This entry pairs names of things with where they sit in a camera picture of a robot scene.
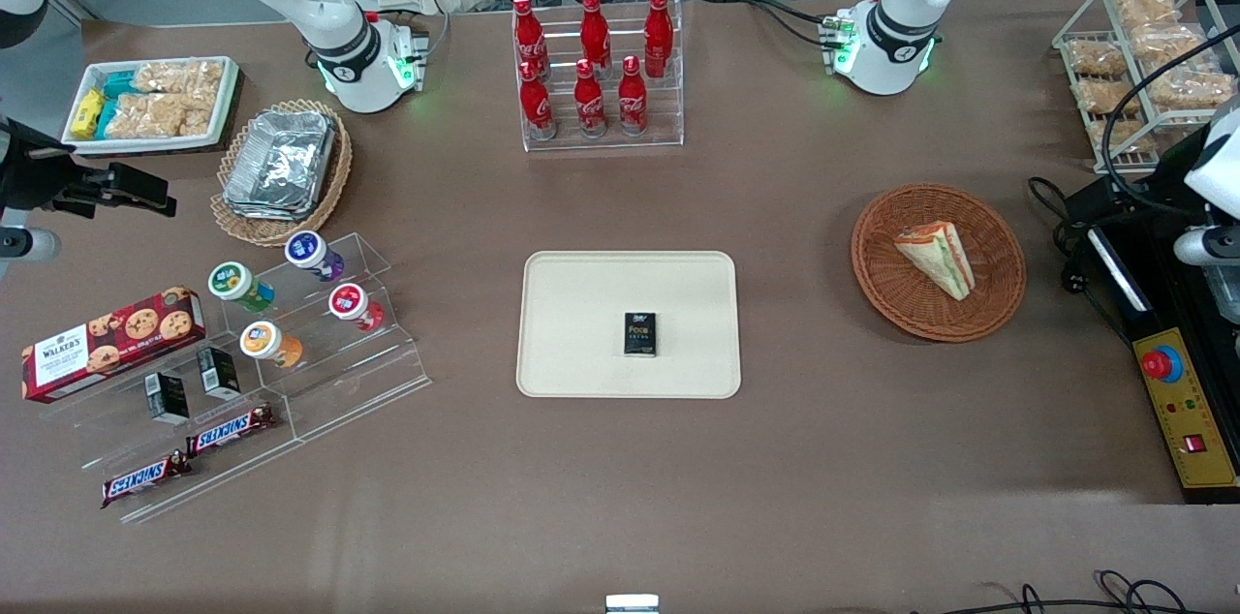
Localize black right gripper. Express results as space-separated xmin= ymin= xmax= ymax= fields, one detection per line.
xmin=0 ymin=120 xmax=178 ymax=215

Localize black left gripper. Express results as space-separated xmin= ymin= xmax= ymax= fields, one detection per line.
xmin=1066 ymin=123 xmax=1218 ymax=224

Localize triangular sandwich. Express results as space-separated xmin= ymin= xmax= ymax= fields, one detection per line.
xmin=893 ymin=221 xmax=977 ymax=302

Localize white rectangular snack tray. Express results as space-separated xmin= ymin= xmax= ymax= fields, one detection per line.
xmin=61 ymin=55 xmax=240 ymax=156

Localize oval light wicker basket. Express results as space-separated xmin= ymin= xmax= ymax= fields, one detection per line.
xmin=211 ymin=99 xmax=354 ymax=248

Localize round brown wicker basket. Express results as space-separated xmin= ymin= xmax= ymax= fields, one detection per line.
xmin=851 ymin=183 xmax=1028 ymax=344

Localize beige plastic tray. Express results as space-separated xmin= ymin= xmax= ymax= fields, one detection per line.
xmin=515 ymin=251 xmax=742 ymax=400

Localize clear bag of cookies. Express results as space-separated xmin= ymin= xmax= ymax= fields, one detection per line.
xmin=1075 ymin=78 xmax=1143 ymax=117
xmin=1066 ymin=38 xmax=1131 ymax=78
xmin=1112 ymin=0 xmax=1179 ymax=27
xmin=1129 ymin=23 xmax=1208 ymax=64
xmin=1148 ymin=67 xmax=1237 ymax=110
xmin=1087 ymin=118 xmax=1160 ymax=156

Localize clear bag rice crackers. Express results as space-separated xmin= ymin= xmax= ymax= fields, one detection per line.
xmin=105 ymin=92 xmax=216 ymax=139
xmin=134 ymin=60 xmax=225 ymax=96

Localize yellow snack packet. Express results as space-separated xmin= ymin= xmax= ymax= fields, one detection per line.
xmin=72 ymin=89 xmax=106 ymax=139

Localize black appliance box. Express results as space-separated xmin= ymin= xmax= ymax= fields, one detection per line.
xmin=1085 ymin=193 xmax=1240 ymax=506

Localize green lid cup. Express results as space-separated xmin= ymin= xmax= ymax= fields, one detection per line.
xmin=208 ymin=261 xmax=276 ymax=314

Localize clear plastic container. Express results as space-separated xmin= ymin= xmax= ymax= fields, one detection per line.
xmin=1205 ymin=265 xmax=1240 ymax=325

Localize stack of foil containers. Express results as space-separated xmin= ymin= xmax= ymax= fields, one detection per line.
xmin=223 ymin=110 xmax=337 ymax=223

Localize red Walkers cookie box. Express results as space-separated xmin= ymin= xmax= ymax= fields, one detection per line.
xmin=21 ymin=286 xmax=207 ymax=404

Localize red emergency stop button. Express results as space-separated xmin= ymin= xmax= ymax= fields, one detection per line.
xmin=1141 ymin=346 xmax=1185 ymax=385

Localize purple lid cup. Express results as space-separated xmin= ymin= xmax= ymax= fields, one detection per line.
xmin=285 ymin=230 xmax=346 ymax=283

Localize orange lid cup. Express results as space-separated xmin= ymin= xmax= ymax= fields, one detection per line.
xmin=240 ymin=321 xmax=304 ymax=371

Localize small black carton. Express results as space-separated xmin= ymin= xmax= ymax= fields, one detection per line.
xmin=145 ymin=372 xmax=191 ymax=426
xmin=197 ymin=346 xmax=242 ymax=401

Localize yellow control panel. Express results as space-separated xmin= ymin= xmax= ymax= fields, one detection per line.
xmin=1131 ymin=328 xmax=1240 ymax=492

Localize red lid cup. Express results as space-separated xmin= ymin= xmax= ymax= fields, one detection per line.
xmin=328 ymin=283 xmax=386 ymax=333

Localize Snickers chocolate bar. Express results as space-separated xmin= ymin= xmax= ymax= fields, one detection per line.
xmin=186 ymin=404 xmax=278 ymax=458
xmin=101 ymin=450 xmax=193 ymax=509

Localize clear acrylic stepped stand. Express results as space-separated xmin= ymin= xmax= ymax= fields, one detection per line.
xmin=44 ymin=231 xmax=433 ymax=526

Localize red cola bottle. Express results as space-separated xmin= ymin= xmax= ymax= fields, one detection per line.
xmin=579 ymin=0 xmax=612 ymax=69
xmin=512 ymin=0 xmax=546 ymax=65
xmin=573 ymin=58 xmax=608 ymax=138
xmin=519 ymin=60 xmax=558 ymax=141
xmin=617 ymin=55 xmax=649 ymax=137
xmin=643 ymin=0 xmax=674 ymax=78

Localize clear acrylic bottle rack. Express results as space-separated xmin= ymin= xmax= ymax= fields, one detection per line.
xmin=511 ymin=0 xmax=685 ymax=153

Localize small black box gold print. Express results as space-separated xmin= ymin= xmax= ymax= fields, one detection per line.
xmin=623 ymin=312 xmax=659 ymax=358

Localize white wire rack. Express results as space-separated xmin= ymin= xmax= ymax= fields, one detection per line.
xmin=1052 ymin=0 xmax=1240 ymax=175

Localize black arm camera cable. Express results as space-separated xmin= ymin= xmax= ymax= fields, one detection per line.
xmin=1099 ymin=21 xmax=1240 ymax=210

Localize black power cable with plug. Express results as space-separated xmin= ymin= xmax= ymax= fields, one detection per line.
xmin=1027 ymin=176 xmax=1136 ymax=346

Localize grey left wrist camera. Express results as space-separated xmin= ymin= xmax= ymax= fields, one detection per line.
xmin=1174 ymin=227 xmax=1240 ymax=267

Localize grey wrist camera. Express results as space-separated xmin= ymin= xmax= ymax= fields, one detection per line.
xmin=1174 ymin=227 xmax=1240 ymax=267
xmin=0 ymin=227 xmax=62 ymax=263

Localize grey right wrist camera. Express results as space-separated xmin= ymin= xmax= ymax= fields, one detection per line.
xmin=0 ymin=227 xmax=62 ymax=263

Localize black floor cables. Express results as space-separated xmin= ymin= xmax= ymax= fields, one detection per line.
xmin=911 ymin=569 xmax=1240 ymax=614

